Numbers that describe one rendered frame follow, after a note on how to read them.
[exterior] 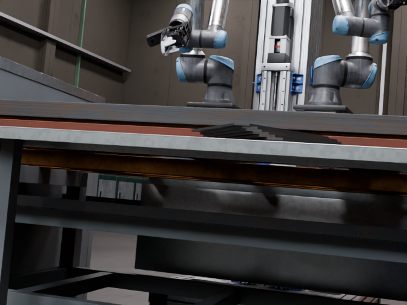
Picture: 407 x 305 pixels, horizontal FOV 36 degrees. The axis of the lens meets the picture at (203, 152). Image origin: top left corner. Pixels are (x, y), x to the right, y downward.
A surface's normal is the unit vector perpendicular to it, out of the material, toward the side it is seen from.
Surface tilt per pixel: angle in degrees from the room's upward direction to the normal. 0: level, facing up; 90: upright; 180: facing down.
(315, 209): 90
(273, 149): 90
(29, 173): 90
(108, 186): 90
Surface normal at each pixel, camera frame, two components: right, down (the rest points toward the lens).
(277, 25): -0.37, -0.09
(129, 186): 0.92, 0.05
